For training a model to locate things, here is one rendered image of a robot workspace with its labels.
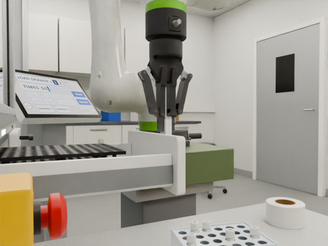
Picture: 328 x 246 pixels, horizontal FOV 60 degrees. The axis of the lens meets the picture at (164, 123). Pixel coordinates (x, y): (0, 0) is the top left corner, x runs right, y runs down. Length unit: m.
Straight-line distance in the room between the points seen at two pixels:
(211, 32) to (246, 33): 0.86
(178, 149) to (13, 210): 0.34
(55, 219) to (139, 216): 0.67
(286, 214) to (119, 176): 0.31
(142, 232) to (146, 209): 0.37
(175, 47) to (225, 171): 0.48
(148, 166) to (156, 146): 0.10
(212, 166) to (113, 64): 0.44
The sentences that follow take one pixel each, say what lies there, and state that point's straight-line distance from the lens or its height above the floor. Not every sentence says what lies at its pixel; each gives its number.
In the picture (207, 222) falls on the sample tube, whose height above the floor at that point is 0.81.
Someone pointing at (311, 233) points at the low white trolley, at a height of 0.76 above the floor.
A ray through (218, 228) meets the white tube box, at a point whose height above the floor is 0.79.
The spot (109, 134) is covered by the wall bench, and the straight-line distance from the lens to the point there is 3.71.
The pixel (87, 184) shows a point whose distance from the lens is 0.50.
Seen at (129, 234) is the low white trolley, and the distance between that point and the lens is 0.54.
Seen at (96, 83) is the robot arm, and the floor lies 1.07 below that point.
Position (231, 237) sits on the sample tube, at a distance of 0.43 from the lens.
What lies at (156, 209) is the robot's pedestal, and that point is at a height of 0.68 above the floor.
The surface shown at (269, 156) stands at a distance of 4.42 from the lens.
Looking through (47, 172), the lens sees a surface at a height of 0.88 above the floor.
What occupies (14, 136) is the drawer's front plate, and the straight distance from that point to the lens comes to 0.78.
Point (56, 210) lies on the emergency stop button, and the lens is 0.27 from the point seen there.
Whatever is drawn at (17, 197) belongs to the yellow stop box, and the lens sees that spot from 0.25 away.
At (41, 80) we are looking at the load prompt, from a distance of 1.64.
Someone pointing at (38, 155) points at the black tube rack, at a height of 0.90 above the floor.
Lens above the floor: 0.97
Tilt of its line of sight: 1 degrees down
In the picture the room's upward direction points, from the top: straight up
